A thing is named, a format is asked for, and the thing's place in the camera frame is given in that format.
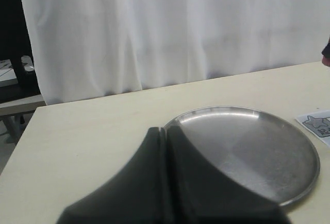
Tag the white curtain backdrop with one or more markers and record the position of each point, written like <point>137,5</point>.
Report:
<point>85,49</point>

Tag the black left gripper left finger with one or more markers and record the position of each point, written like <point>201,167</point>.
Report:
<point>138,193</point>

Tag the dark furniture at left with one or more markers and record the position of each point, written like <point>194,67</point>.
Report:
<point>15,43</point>

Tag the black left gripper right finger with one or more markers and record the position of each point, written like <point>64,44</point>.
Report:
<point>203,194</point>

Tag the paper game board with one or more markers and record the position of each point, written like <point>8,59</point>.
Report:
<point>317,123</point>

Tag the round metal plate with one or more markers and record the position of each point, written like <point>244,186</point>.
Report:
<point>262,152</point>

